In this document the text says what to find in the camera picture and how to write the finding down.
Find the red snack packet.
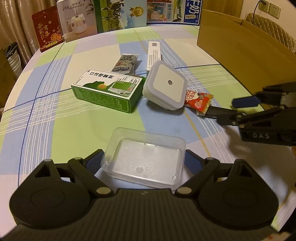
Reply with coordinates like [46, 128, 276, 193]
[184, 90, 214, 116]

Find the clear plastic tray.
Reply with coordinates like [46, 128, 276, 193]
[101, 128, 186, 190]

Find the white square night light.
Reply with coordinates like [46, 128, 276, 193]
[142, 60, 188, 111]

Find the green white medicine box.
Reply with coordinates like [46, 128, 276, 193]
[71, 69, 145, 113]

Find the long white slim box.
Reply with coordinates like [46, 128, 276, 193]
[147, 41, 161, 72]

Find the grey snack sachet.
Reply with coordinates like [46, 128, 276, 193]
[112, 53, 139, 74]

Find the black rectangular bar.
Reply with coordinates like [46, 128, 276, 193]
[204, 106, 238, 118]

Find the brown cardboard box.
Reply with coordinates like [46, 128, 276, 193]
[197, 9, 295, 93]

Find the plaid tablecloth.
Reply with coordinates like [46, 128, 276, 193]
[1, 25, 295, 235]

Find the quilted beige chair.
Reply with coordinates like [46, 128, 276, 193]
[245, 13, 295, 54]

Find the blue milk carton box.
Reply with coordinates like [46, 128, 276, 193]
[147, 0, 203, 26]

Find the brown side carton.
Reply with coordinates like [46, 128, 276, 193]
[0, 50, 17, 108]

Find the white bag beside carton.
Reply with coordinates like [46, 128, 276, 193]
[1, 42, 23, 77]

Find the red gift box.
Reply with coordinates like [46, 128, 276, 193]
[32, 6, 64, 52]

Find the white appliance box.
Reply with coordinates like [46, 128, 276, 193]
[56, 0, 98, 42]

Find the green blue milk carton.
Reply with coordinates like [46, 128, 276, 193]
[93, 0, 147, 33]

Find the beige curtain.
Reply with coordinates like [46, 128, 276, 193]
[0, 0, 56, 65]

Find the wall power socket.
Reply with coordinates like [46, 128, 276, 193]
[258, 0, 270, 13]

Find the black power cable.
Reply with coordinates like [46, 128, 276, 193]
[252, 0, 266, 23]

